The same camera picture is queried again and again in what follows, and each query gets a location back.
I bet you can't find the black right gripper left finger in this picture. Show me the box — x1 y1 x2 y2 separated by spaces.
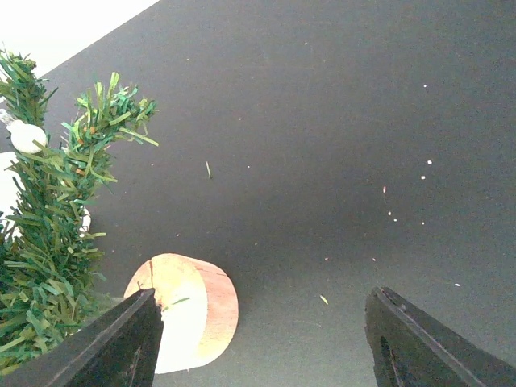
1 289 164 387

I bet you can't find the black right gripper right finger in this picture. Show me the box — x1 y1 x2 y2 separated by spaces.
364 287 515 386

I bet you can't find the small green christmas tree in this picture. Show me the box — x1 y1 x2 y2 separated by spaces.
0 50 239 375

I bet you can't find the white perforated plastic basket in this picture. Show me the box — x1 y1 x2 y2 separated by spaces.
1 152 91 241

